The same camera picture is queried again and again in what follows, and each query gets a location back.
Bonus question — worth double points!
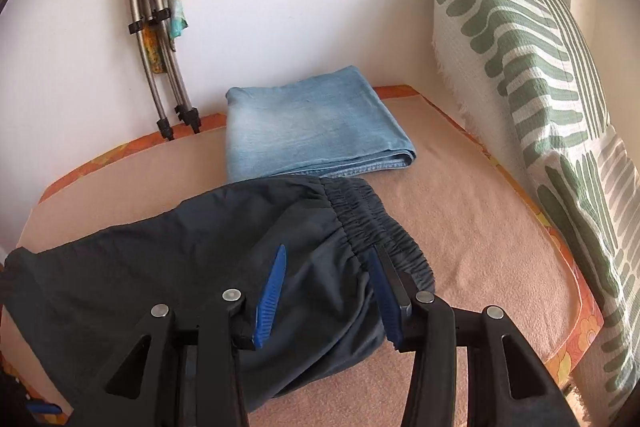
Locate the dark navy pants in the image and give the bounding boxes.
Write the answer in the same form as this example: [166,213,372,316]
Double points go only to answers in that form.
[1,176,435,410]

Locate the pink bed blanket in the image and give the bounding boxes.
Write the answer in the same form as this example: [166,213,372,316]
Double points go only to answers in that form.
[20,95,580,426]

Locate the folded light blue jeans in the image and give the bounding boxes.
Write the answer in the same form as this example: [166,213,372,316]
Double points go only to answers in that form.
[226,66,416,182]

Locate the green white patterned pillow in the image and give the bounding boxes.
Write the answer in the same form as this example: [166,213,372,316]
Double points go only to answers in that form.
[433,0,639,426]

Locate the folded metal tripod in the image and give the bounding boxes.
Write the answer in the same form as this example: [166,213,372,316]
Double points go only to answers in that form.
[128,0,202,141]

